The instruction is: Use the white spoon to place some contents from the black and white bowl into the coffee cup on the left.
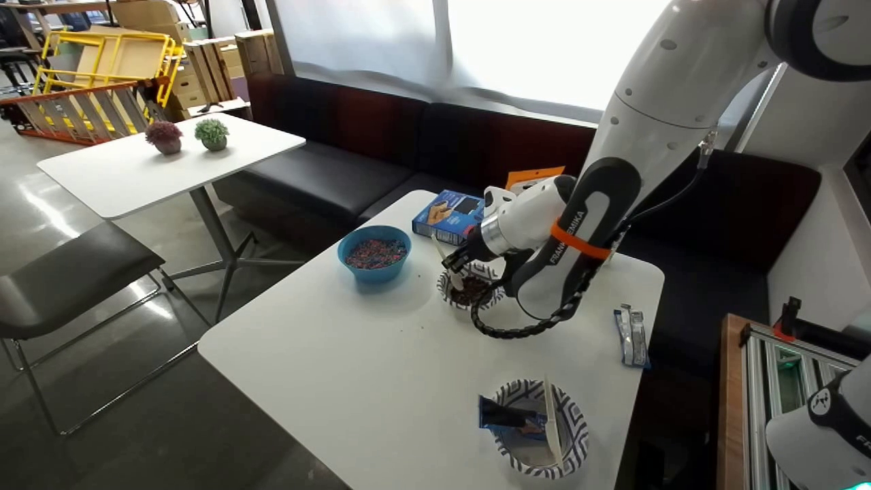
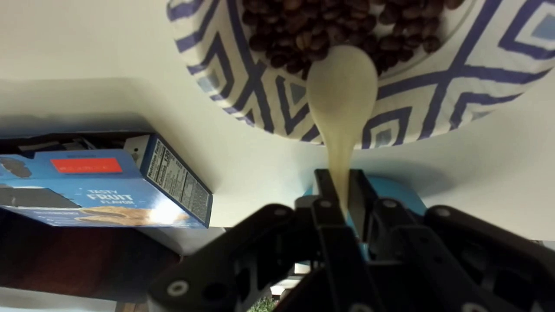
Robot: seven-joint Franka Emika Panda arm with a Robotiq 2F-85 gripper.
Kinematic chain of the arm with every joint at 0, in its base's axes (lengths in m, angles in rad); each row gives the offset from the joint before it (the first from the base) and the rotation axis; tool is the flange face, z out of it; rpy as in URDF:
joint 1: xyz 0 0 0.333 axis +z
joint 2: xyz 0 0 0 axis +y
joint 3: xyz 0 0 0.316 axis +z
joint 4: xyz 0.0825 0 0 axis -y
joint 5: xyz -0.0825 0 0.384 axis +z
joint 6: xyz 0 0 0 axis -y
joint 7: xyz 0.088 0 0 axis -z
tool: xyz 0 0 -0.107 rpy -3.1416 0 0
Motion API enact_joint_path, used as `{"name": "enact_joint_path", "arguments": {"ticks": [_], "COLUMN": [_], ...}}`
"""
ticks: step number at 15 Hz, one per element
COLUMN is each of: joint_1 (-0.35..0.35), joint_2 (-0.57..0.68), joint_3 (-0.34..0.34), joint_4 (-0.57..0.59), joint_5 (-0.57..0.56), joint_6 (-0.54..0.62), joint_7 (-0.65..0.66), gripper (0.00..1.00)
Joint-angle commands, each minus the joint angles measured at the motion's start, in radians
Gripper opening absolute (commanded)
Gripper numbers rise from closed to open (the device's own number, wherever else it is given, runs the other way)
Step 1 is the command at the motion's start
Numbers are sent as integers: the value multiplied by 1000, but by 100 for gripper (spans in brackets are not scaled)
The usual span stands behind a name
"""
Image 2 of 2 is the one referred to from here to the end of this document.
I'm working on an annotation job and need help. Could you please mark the blue patterned paper bowl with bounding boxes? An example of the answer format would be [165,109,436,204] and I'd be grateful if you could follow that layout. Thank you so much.
[167,0,555,150]

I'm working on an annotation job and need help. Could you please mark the heap of coffee beans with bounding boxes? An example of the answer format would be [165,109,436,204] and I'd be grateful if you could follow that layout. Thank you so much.
[241,0,467,81]

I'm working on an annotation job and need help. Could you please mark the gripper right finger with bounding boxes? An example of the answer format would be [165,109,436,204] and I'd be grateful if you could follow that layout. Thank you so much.
[348,169,555,312]

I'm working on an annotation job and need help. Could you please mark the white plastic spoon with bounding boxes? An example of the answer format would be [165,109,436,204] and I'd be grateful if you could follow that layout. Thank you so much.
[306,45,379,218]

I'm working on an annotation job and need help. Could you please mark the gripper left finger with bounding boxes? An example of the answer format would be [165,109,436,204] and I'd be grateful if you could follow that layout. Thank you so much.
[147,169,383,312]

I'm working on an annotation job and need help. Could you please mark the blue cereal bar box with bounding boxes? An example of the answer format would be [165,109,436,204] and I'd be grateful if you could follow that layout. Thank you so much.
[0,132,214,229]

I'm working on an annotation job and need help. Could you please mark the light blue cup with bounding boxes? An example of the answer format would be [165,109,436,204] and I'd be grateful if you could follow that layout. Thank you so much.
[302,175,428,261]

